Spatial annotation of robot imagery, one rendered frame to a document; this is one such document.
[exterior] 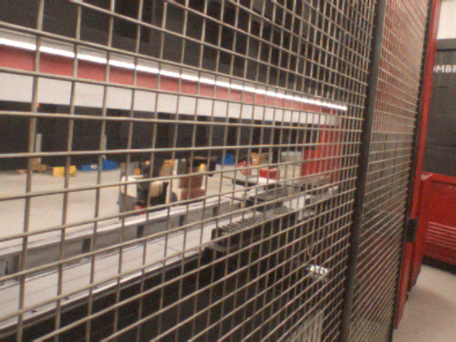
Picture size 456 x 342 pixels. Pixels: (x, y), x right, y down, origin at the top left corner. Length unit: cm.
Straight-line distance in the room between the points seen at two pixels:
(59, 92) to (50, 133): 11
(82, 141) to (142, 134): 21
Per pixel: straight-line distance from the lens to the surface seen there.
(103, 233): 128
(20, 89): 107
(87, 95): 116
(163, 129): 138
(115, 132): 125
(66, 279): 94
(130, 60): 98
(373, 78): 86
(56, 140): 112
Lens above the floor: 136
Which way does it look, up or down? 3 degrees down
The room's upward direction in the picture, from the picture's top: 6 degrees clockwise
